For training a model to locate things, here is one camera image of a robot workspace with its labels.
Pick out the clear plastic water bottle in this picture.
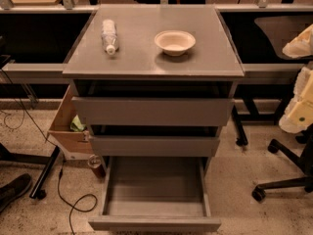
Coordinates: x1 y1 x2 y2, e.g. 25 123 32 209
101 20 119 56

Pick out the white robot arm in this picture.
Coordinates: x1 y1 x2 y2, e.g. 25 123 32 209
279 25 313 133

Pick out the grey drawer cabinet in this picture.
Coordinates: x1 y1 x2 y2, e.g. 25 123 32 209
62 4 246 168

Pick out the grey middle drawer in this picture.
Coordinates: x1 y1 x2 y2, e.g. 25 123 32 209
90 136 220 157

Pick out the grey top drawer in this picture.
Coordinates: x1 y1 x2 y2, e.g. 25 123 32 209
71 97 234 126

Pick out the grey open bottom drawer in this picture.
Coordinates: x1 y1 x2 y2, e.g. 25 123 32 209
89 157 221 232

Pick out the white paper bowl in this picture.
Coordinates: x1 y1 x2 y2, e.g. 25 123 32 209
155 30 196 57

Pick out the brown can on floor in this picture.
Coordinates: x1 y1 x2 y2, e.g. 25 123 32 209
87 155 105 178

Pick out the green crumpled cloth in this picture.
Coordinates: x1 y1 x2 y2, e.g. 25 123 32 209
69 116 86 132

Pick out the brown cardboard box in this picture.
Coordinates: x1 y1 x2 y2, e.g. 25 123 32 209
48 87 93 160

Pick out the black table leg base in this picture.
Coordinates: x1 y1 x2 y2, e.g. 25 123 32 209
0 143 61 200

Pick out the black office chair base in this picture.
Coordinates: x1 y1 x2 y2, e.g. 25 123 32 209
250 125 313 203

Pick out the black shoe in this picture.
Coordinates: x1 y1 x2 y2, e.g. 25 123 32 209
0 173 32 212

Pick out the grey metal rail beam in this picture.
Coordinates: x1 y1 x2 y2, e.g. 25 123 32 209
0 63 304 84

